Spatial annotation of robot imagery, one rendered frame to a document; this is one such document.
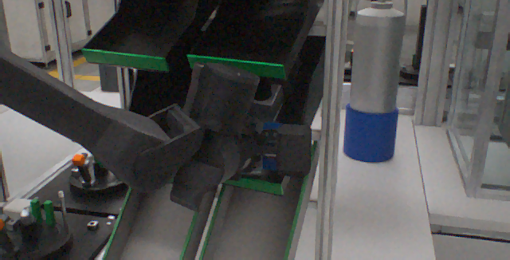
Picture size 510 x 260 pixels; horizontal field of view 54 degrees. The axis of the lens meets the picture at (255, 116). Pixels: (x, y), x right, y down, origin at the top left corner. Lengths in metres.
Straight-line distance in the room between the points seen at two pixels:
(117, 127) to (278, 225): 0.40
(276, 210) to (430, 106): 1.13
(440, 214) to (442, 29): 0.69
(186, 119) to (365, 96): 1.02
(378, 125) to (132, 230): 0.86
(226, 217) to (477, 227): 0.72
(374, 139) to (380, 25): 0.33
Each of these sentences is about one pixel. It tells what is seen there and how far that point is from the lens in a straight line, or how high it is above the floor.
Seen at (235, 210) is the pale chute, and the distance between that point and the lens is 0.83.
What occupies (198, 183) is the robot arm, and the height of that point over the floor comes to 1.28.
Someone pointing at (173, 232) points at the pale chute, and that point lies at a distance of 0.84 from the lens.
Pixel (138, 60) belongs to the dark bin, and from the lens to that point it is 0.66.
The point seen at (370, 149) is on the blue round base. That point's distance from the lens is 1.52.
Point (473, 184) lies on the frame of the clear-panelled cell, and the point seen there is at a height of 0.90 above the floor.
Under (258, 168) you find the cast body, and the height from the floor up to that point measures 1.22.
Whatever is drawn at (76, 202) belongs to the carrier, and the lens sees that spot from 1.15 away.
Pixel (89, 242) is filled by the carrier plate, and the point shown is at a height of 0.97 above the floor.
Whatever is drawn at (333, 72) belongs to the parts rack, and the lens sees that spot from 0.73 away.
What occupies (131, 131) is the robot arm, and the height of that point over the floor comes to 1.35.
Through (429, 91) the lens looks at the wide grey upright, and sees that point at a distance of 1.83.
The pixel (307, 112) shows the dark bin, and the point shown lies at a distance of 0.72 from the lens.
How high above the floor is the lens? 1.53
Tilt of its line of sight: 21 degrees down
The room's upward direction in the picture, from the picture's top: straight up
